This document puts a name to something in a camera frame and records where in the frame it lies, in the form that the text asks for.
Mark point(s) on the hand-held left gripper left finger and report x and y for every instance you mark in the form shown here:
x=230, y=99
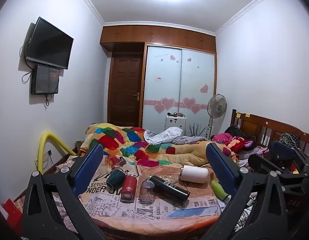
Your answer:
x=90, y=165

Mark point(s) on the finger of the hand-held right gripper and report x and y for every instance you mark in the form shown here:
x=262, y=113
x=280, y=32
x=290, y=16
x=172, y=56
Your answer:
x=267, y=163
x=282, y=150

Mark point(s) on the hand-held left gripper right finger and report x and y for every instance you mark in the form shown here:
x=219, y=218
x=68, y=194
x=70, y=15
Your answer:
x=219, y=166

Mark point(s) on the dark green cup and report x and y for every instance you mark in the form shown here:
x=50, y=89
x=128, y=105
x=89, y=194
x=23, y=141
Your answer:
x=115, y=178

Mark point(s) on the red cup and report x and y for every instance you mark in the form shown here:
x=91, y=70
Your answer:
x=128, y=188

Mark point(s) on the clear glass cup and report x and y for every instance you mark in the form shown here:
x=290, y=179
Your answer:
x=147, y=193

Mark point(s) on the dark patterned cloth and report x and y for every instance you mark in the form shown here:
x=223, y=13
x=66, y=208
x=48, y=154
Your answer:
x=289, y=138

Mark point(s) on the lime green bottle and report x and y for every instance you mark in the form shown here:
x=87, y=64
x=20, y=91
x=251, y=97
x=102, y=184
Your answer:
x=219, y=189

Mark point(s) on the pink and red plush toy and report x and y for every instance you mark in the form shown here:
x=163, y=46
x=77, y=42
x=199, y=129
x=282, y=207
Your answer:
x=238, y=141

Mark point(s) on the wooden bed headboard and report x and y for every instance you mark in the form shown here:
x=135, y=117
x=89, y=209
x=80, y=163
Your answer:
x=257, y=123

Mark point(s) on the black bag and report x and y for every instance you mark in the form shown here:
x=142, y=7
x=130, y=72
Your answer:
x=233, y=130

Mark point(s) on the dark dried branches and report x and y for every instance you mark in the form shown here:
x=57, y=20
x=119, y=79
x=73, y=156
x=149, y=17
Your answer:
x=197, y=130

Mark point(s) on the black bottle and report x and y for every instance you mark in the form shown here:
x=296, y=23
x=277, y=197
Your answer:
x=170, y=189

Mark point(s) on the grey crumpled cloth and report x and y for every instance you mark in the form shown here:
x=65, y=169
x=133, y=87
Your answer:
x=169, y=136

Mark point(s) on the colourful patchwork blanket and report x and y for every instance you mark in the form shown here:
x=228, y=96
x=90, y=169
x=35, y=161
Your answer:
x=149, y=150

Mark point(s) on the standing electric fan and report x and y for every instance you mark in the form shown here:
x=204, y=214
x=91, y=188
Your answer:
x=217, y=105

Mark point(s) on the newspaper print bed sheet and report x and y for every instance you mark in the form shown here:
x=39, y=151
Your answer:
x=169, y=212

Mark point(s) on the group of pink heart stickers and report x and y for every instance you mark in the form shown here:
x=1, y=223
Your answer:
x=167, y=103

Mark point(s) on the brown wooden door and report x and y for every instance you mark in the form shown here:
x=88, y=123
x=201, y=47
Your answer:
x=125, y=90

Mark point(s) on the frosted sliding wardrobe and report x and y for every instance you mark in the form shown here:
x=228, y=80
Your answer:
x=179, y=85

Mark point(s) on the red paper bag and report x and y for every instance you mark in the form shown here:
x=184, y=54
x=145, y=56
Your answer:
x=12, y=215

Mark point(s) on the wooden overhead cabinets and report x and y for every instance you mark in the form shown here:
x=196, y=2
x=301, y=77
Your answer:
x=157, y=35

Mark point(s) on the wall socket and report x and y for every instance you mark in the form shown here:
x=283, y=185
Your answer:
x=49, y=153

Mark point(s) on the yellow padded rail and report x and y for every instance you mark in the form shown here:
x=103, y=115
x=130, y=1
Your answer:
x=48, y=136

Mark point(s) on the small black wall monitor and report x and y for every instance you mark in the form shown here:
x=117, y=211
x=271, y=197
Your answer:
x=45, y=79

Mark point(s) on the wall-mounted black television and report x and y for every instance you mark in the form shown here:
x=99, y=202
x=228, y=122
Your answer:
x=50, y=43

